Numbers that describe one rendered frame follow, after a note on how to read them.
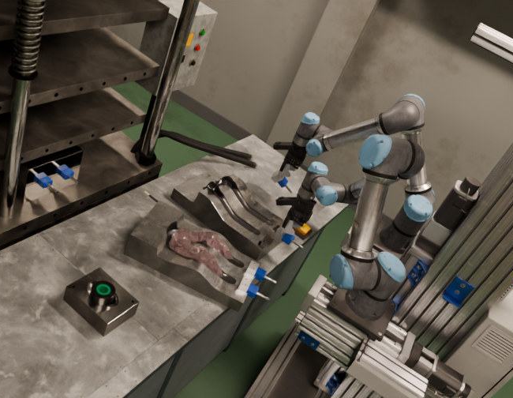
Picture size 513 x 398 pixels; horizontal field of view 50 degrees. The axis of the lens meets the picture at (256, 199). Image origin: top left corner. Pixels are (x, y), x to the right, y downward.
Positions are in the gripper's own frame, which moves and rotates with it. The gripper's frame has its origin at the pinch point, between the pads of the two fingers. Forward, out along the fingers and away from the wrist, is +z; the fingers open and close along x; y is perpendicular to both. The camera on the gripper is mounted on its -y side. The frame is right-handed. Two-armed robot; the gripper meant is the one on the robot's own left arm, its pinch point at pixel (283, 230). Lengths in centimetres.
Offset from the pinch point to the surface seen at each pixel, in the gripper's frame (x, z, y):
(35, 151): -60, -9, -85
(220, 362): 7, 94, -2
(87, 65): -33, -37, -92
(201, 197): -9.8, 2.1, -37.3
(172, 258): -45, 9, -24
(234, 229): -10.6, 6.2, -17.6
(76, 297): -85, 12, -34
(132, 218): -33, 14, -53
